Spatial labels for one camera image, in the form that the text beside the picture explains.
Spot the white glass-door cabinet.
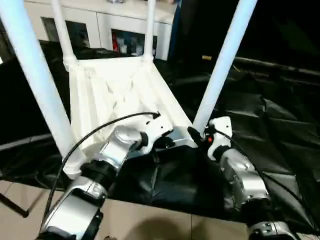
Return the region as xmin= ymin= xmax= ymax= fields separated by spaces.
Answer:
xmin=24 ymin=0 xmax=177 ymax=61

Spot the white plastic table leg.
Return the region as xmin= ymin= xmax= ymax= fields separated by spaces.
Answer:
xmin=142 ymin=0 xmax=157 ymax=63
xmin=0 ymin=0 xmax=87 ymax=176
xmin=192 ymin=0 xmax=259 ymax=133
xmin=49 ymin=0 xmax=77 ymax=70

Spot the white plastic table top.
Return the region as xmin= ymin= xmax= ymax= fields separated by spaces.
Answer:
xmin=62 ymin=55 xmax=201 ymax=180

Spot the dark blue hanging cloth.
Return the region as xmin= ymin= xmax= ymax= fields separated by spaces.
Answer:
xmin=168 ymin=0 xmax=185 ymax=61

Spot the black metal rod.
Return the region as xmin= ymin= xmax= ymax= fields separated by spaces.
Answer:
xmin=233 ymin=56 xmax=320 ymax=76

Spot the black metal stand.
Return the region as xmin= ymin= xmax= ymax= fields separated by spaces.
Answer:
xmin=0 ymin=189 xmax=51 ymax=218

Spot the black left wrist camera cable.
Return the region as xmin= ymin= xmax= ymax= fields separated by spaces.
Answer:
xmin=43 ymin=111 xmax=161 ymax=226

